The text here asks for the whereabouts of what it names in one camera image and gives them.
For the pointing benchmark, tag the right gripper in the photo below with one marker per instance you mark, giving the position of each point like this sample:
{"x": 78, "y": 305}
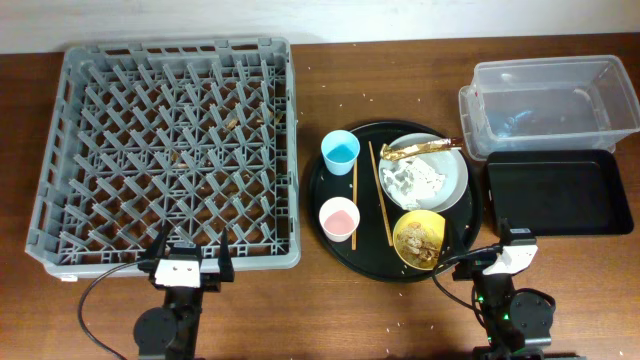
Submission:
{"x": 450, "y": 248}

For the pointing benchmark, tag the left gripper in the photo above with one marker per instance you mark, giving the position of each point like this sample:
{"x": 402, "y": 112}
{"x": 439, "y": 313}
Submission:
{"x": 212, "y": 282}

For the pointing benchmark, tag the yellow plastic bowl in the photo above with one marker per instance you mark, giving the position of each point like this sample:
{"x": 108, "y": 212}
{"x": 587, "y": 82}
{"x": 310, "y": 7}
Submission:
{"x": 428, "y": 219}

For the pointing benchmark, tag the nut shell food scraps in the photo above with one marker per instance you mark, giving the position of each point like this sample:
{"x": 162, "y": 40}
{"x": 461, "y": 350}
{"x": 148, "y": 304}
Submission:
{"x": 417, "y": 245}

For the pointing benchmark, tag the grey round plate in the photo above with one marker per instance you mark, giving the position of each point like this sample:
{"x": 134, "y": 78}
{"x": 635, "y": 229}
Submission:
{"x": 452, "y": 164}

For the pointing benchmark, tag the white paper napkin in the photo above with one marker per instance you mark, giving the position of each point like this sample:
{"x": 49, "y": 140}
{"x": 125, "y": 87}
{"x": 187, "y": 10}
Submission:
{"x": 412, "y": 183}

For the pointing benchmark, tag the wooden chopstick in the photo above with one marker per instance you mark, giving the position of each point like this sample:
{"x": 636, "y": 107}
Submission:
{"x": 382, "y": 204}
{"x": 356, "y": 215}

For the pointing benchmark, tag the gold foil wrapper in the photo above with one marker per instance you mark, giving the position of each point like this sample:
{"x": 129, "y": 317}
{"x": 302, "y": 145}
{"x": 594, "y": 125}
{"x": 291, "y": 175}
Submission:
{"x": 395, "y": 154}

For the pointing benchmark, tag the pink plastic cup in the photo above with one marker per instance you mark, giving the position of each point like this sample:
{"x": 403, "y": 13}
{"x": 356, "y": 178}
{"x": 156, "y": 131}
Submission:
{"x": 335, "y": 216}

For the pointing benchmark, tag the blue plastic cup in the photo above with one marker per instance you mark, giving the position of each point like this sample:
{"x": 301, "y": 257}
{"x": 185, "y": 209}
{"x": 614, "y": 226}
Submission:
{"x": 340, "y": 149}

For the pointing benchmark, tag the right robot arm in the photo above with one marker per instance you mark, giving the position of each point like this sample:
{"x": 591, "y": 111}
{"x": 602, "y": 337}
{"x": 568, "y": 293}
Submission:
{"x": 517, "y": 322}

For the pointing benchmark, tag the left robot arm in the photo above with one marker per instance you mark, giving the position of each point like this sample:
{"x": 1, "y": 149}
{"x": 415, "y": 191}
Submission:
{"x": 170, "y": 331}

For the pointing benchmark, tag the grey plastic dishwasher rack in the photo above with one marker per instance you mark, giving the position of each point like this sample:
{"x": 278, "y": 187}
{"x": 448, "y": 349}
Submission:
{"x": 196, "y": 138}

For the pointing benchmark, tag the black rectangular tray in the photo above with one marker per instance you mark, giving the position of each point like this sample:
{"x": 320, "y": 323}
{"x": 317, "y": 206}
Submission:
{"x": 559, "y": 193}

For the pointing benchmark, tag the round black serving tray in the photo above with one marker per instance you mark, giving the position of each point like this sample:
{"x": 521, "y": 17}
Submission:
{"x": 373, "y": 257}

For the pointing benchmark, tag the clear plastic bin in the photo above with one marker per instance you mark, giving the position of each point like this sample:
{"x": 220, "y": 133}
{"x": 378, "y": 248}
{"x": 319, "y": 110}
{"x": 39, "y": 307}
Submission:
{"x": 559, "y": 103}

